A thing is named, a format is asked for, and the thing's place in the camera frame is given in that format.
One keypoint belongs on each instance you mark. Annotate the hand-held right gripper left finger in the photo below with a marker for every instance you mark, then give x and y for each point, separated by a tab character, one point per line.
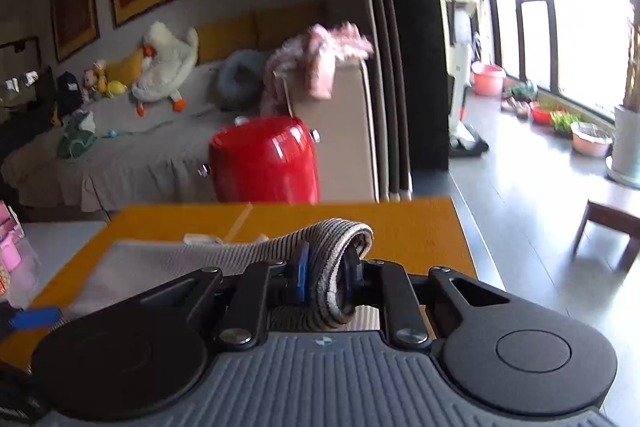
301	274

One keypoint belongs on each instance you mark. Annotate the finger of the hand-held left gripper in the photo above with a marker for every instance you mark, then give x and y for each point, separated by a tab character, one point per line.
35	318

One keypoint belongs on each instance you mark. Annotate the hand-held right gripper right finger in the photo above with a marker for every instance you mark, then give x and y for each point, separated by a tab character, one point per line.
352	279

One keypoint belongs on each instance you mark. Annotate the striped knit garment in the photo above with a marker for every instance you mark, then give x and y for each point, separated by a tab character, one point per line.
200	257

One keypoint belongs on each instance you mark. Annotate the pink clothes pile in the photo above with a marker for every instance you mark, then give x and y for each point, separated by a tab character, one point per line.
320	62

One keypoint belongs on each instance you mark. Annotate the pink box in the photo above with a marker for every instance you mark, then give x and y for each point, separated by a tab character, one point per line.
10	247

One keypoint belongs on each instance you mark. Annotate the white paper tag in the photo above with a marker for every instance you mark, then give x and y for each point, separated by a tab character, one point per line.
202	238

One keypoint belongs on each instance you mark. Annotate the red glossy barrel stool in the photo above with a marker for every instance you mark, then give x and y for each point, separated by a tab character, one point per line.
265	162

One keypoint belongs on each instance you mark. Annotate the green cloth on sofa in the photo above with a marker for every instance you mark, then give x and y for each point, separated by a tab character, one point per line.
75	137

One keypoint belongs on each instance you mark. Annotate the grey covered sofa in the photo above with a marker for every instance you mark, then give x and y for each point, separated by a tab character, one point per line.
150	147

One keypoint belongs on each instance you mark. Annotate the grey neck pillow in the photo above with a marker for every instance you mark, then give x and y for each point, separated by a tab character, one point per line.
240	79

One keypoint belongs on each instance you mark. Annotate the dark blue backpack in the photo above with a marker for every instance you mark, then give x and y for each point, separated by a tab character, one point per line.
67	99

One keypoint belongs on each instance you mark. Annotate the white standing appliance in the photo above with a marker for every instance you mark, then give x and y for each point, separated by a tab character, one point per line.
460	72

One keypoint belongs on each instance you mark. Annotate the glass fish tank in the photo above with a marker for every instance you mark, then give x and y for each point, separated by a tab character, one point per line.
25	82

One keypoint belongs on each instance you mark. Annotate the small plush toys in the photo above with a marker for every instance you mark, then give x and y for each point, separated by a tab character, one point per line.
94	82

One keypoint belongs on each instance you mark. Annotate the yellow plush toy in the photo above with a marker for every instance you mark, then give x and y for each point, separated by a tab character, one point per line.
115	88

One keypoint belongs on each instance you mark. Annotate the yellow back cushion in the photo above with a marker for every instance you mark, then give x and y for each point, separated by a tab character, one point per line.
290	27
227	39

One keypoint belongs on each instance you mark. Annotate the white plush goose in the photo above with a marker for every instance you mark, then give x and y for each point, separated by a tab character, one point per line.
165	67

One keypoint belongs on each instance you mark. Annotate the red basin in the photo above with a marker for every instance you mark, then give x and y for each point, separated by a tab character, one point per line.
545	114

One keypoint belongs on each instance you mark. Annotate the dark wooden stool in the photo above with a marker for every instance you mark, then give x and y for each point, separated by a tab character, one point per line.
607	219

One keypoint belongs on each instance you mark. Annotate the small yellow pillow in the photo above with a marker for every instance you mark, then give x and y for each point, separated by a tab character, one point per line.
125	69

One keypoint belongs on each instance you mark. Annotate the green leafy plant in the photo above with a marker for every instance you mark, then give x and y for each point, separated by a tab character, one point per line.
565	122

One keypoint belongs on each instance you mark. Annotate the pink and white basin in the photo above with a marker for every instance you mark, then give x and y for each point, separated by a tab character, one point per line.
590	141

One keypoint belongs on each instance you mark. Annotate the white plant pot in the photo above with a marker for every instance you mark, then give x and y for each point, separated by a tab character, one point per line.
625	142

